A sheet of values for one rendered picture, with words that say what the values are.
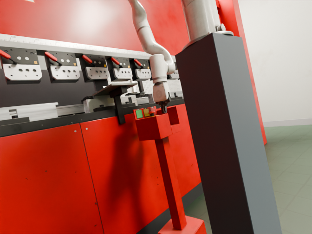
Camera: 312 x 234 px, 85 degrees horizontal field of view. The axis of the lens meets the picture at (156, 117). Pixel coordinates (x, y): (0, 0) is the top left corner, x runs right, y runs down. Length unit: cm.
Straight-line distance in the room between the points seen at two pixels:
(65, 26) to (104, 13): 33
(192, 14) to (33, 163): 89
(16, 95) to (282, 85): 422
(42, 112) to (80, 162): 33
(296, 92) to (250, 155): 367
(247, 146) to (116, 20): 126
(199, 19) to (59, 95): 131
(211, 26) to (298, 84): 366
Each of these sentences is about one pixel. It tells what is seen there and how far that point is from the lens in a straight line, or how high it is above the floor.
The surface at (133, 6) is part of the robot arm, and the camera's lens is 118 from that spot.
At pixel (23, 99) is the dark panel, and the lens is 164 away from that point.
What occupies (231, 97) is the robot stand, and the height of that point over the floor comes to 79.
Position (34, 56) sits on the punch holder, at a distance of 116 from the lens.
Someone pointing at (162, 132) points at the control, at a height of 69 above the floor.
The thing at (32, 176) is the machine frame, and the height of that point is 64.
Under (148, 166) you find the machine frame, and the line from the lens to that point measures 123.
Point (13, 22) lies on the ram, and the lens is 122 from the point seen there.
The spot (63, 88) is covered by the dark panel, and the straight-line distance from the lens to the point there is 171.
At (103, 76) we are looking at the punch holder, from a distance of 124.
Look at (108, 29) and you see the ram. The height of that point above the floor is 146.
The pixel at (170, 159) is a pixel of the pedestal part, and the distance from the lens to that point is 101.
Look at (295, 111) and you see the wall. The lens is 433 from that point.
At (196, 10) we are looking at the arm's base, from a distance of 72.
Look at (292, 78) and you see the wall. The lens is 429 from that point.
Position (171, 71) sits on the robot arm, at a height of 102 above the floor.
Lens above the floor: 79
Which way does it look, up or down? 1 degrees down
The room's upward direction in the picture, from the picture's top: 12 degrees counter-clockwise
